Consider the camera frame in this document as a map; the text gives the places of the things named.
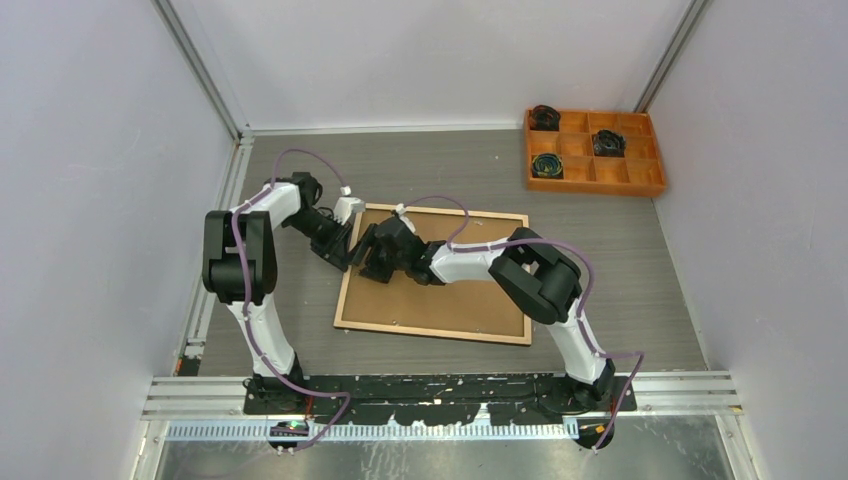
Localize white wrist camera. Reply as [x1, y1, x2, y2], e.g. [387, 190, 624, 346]
[332, 185, 366, 225]
[393, 203, 417, 234]

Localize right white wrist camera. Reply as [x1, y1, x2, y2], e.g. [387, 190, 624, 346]
[393, 203, 417, 234]

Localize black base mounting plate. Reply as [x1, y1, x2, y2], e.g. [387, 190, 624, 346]
[242, 372, 639, 428]

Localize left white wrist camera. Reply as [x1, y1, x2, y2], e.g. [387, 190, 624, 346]
[332, 185, 366, 225]

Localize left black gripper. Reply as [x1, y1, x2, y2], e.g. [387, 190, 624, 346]
[286, 211, 354, 272]

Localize aluminium front rail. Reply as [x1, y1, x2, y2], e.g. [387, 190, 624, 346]
[142, 371, 743, 445]

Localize black green tape roll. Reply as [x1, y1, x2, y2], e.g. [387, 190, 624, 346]
[530, 152, 564, 180]

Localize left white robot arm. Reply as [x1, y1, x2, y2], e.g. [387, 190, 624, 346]
[201, 172, 365, 414]

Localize orange compartment tray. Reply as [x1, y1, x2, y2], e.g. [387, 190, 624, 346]
[523, 107, 667, 198]

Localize brown backing board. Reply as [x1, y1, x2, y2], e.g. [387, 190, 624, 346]
[340, 209, 526, 339]

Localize black tape roll middle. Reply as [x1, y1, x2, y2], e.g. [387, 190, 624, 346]
[592, 129, 627, 158]

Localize black tape roll back left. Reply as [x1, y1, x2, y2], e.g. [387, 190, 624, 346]
[528, 104, 561, 132]

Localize wooden picture frame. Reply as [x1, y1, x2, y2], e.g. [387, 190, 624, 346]
[332, 202, 534, 348]

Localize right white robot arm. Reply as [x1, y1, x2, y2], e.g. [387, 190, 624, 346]
[346, 214, 615, 411]

